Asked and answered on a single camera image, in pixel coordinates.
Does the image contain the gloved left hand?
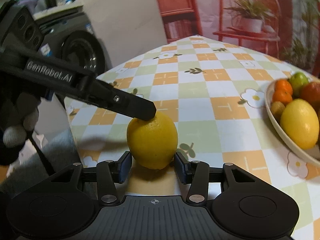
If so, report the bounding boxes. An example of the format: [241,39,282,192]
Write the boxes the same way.
[1,80,41,166]

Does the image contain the washing machine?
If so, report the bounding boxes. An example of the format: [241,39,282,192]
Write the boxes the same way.
[33,5,112,75]

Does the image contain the checkered floral tablecloth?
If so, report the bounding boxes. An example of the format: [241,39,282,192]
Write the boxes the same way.
[63,35,320,240]

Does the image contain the brown kiwi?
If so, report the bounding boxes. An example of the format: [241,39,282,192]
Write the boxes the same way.
[270,101,285,123]

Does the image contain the white board panel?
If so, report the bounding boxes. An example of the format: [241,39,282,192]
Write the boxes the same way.
[78,0,167,67]

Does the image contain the large yellow lemon in plate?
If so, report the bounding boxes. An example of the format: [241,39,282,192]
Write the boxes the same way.
[280,99,319,150]

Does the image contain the mandarin in plate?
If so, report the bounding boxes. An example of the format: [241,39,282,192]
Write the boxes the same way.
[272,89,293,106]

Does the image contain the beige round plate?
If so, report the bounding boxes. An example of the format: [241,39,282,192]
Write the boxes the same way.
[265,76,320,169]

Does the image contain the small mandarin left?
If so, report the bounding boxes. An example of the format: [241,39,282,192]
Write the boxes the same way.
[274,79,293,95]

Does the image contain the green apple left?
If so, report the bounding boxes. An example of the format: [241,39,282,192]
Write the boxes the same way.
[289,72,309,98]

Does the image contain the red apple in plate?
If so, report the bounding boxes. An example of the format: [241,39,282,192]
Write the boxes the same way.
[300,82,320,112]

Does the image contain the pink printed backdrop cloth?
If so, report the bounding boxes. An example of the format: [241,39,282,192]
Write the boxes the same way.
[157,0,319,76]

